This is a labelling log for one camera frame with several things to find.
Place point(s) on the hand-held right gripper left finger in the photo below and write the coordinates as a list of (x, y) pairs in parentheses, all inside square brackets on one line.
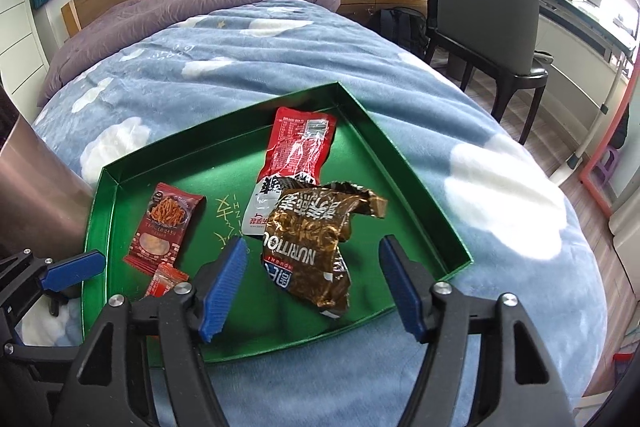
[(222, 287)]

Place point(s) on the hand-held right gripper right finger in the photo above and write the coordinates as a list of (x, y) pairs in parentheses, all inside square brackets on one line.
[(400, 287)]

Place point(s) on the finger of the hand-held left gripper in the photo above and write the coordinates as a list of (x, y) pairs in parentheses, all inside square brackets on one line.
[(30, 367), (75, 269)]

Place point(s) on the small orange red snack packet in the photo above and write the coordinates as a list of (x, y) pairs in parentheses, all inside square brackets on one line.
[(165, 282)]

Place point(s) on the dark red snack packet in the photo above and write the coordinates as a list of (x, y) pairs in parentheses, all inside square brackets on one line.
[(160, 227)]

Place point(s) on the brown crinkled snack packet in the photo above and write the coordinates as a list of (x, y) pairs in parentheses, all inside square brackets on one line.
[(310, 247)]

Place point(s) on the green tray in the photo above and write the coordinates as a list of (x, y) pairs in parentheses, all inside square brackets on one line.
[(225, 177)]

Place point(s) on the long red snack packet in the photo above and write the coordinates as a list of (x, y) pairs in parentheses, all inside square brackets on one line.
[(295, 147)]

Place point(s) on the purple stool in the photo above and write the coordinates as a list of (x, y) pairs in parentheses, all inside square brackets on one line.
[(607, 167)]

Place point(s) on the white wardrobe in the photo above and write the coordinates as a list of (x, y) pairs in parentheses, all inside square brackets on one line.
[(20, 22)]

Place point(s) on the black backpack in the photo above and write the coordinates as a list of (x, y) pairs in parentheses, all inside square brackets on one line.
[(402, 32)]

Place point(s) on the purple pillow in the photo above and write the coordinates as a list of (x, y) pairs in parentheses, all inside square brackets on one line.
[(200, 2)]

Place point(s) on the grey chair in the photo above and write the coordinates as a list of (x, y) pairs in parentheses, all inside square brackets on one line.
[(480, 7)]

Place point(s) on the white desk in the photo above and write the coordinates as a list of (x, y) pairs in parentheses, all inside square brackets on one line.
[(575, 27)]

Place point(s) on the pink metal frame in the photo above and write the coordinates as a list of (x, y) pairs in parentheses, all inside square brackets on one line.
[(600, 147)]

